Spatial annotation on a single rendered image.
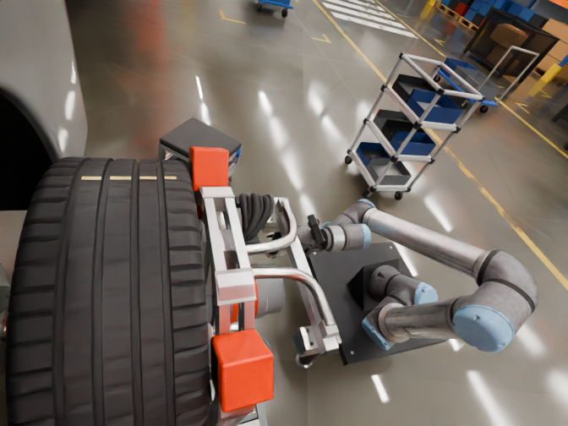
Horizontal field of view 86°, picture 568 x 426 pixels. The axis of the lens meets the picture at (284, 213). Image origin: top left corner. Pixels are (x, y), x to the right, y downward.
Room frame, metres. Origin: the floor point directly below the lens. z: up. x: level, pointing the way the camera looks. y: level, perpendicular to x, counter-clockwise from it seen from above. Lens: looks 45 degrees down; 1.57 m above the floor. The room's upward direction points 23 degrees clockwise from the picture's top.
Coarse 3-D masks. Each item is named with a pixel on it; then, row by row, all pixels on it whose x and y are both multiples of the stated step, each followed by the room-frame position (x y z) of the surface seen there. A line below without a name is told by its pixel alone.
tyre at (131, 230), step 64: (64, 192) 0.25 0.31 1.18; (128, 192) 0.30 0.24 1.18; (192, 192) 0.36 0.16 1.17; (64, 256) 0.17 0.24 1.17; (128, 256) 0.20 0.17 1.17; (192, 256) 0.24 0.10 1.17; (64, 320) 0.10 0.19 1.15; (128, 320) 0.13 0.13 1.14; (192, 320) 0.17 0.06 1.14; (64, 384) 0.05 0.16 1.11; (128, 384) 0.08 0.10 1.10; (192, 384) 0.11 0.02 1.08
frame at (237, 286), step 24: (216, 192) 0.43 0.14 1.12; (216, 240) 0.32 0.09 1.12; (240, 240) 0.34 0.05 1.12; (216, 264) 0.27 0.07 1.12; (240, 264) 0.29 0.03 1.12; (216, 288) 0.24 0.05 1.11; (240, 288) 0.25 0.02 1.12; (216, 312) 0.22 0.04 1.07; (240, 312) 0.24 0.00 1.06; (216, 408) 0.12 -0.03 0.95; (240, 408) 0.13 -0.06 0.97
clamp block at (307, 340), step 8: (304, 328) 0.32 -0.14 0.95; (312, 328) 0.32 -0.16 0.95; (296, 336) 0.31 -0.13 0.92; (304, 336) 0.30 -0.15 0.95; (312, 336) 0.31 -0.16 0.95; (336, 336) 0.33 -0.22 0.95; (296, 344) 0.29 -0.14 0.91; (304, 344) 0.28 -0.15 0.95; (312, 344) 0.29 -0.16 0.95; (304, 352) 0.27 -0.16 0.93; (312, 352) 0.29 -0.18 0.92
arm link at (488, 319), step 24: (480, 288) 0.56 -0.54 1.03; (504, 288) 0.55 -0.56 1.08; (384, 312) 0.72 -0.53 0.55; (408, 312) 0.64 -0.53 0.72; (432, 312) 0.57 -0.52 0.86; (456, 312) 0.50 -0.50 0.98; (480, 312) 0.48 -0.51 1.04; (504, 312) 0.49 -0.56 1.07; (528, 312) 0.52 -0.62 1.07; (384, 336) 0.65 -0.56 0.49; (408, 336) 0.61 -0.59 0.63; (432, 336) 0.55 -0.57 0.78; (456, 336) 0.50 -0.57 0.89; (480, 336) 0.45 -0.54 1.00; (504, 336) 0.44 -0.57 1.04
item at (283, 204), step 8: (280, 200) 0.60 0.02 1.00; (288, 200) 0.61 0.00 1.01; (280, 208) 0.58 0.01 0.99; (288, 208) 0.58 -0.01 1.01; (288, 216) 0.55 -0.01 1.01; (288, 224) 0.53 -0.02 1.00; (296, 224) 0.54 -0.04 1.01; (288, 232) 0.50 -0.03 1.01; (296, 232) 0.51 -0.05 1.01; (272, 240) 0.46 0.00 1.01; (280, 240) 0.46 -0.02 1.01; (288, 240) 0.48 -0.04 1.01; (248, 248) 0.41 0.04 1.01; (256, 248) 0.42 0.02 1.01; (264, 248) 0.43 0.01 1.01; (272, 248) 0.44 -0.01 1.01; (280, 248) 0.45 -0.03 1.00
